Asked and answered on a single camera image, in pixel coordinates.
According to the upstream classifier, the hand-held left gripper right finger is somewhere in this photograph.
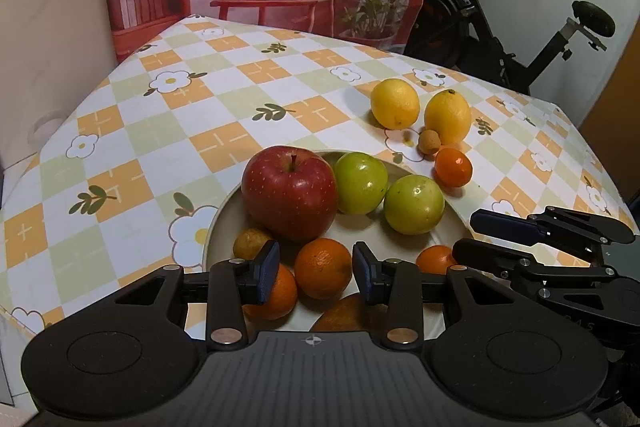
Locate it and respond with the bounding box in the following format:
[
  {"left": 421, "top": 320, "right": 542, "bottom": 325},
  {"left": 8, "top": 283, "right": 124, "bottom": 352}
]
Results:
[{"left": 351, "top": 242, "right": 532, "bottom": 352}]

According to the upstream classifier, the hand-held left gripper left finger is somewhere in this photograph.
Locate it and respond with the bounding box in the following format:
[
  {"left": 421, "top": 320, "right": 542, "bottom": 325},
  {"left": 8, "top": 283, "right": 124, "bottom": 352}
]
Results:
[{"left": 112, "top": 240, "right": 281, "bottom": 352}]

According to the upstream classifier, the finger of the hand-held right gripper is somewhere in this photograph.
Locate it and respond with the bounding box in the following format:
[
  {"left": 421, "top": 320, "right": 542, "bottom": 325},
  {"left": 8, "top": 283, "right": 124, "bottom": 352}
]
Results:
[
  {"left": 451, "top": 238, "right": 622, "bottom": 289},
  {"left": 470, "top": 205, "right": 637, "bottom": 261}
]

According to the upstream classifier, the orange tangerine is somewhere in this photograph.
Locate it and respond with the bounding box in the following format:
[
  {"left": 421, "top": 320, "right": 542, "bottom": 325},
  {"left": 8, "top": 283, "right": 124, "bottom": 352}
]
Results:
[
  {"left": 242, "top": 263, "right": 299, "bottom": 322},
  {"left": 433, "top": 147, "right": 474, "bottom": 187},
  {"left": 416, "top": 245, "right": 459, "bottom": 277},
  {"left": 294, "top": 237, "right": 354, "bottom": 301}
]

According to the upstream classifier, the yellow brown round fruit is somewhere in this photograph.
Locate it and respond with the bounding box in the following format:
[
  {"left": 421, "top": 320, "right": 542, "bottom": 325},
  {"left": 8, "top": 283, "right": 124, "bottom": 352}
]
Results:
[{"left": 233, "top": 227, "right": 275, "bottom": 261}]

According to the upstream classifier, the beige round plate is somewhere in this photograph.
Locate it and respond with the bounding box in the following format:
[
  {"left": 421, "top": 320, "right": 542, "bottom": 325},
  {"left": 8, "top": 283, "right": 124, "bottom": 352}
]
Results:
[{"left": 202, "top": 150, "right": 477, "bottom": 334}]

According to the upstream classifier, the large red apple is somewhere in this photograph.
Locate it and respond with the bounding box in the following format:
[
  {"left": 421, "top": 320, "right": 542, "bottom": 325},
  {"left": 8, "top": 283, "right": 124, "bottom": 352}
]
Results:
[{"left": 241, "top": 145, "right": 340, "bottom": 243}]

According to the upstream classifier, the green apple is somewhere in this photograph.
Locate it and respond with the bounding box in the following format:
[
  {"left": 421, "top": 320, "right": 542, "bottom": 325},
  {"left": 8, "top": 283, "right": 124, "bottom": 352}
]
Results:
[
  {"left": 383, "top": 174, "right": 446, "bottom": 236},
  {"left": 333, "top": 151, "right": 390, "bottom": 216}
]

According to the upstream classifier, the small brown longan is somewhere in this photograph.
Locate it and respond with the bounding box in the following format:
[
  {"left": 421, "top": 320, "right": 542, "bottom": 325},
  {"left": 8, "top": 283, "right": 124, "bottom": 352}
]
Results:
[{"left": 418, "top": 130, "right": 442, "bottom": 156}]

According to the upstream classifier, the oval yellow lemon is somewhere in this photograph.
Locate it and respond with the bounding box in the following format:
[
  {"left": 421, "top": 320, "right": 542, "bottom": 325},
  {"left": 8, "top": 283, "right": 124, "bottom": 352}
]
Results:
[{"left": 424, "top": 89, "right": 473, "bottom": 146}]

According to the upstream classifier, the round yellow lemon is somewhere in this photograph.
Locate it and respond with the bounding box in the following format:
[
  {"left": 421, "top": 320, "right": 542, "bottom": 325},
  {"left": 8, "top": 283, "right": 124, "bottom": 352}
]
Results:
[{"left": 370, "top": 78, "right": 421, "bottom": 130}]

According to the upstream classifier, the brown wooden panel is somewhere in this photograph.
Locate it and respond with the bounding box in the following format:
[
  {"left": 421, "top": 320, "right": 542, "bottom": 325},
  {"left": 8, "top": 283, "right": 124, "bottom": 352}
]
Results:
[{"left": 575, "top": 19, "right": 640, "bottom": 220}]

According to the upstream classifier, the checked floral tablecloth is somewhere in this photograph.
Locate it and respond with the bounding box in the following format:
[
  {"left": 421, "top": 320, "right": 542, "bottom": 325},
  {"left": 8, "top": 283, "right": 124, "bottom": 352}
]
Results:
[{"left": 0, "top": 14, "right": 640, "bottom": 344}]

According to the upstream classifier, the black exercise bike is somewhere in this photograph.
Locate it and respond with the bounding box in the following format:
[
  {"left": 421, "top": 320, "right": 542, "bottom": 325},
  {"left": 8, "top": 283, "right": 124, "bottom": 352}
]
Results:
[{"left": 407, "top": 0, "right": 617, "bottom": 96}]

